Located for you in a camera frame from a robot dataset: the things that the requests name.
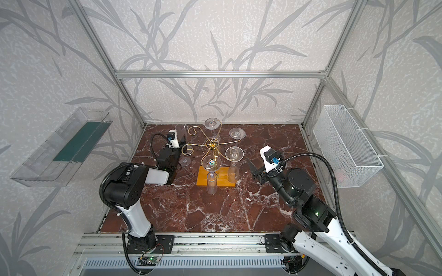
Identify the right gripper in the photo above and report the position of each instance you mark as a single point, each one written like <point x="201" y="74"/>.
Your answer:
<point x="261" y="173"/>

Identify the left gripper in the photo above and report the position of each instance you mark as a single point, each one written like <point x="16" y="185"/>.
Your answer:
<point x="174" y="152"/>

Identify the wine glass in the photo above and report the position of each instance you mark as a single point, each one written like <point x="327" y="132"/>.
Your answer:
<point x="237" y="133"/>
<point x="234" y="154"/>
<point x="180" y="133"/>
<point x="213" y="124"/>
<point x="212" y="163"/>
<point x="186" y="151"/>

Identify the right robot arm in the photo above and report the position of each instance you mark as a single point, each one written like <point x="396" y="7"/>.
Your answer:
<point x="319" y="231"/>

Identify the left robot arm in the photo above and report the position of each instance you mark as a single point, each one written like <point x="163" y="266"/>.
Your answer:
<point x="122" y="187"/>

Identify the yellow wooden rack base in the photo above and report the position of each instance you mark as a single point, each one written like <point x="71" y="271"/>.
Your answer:
<point x="222" y="180"/>

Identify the green circuit board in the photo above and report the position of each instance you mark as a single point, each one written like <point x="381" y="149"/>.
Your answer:
<point x="148" y="261"/>

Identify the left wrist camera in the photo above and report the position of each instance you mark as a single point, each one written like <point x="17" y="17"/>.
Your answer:
<point x="172" y="138"/>

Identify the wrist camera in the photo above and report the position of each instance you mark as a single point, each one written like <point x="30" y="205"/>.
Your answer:
<point x="270" y="157"/>
<point x="172" y="138"/>

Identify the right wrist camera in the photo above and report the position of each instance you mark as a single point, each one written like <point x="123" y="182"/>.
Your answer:
<point x="270" y="157"/>

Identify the gold wire glass rack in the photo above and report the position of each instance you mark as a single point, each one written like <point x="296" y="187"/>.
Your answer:
<point x="212" y="146"/>

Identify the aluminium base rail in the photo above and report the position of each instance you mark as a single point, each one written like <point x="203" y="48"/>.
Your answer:
<point x="187" y="244"/>

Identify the white wire mesh basket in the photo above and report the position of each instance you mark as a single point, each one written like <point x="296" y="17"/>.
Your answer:
<point x="344" y="144"/>

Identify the clear plastic wall shelf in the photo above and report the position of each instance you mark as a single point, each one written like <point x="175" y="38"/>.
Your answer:
<point x="58" y="159"/>

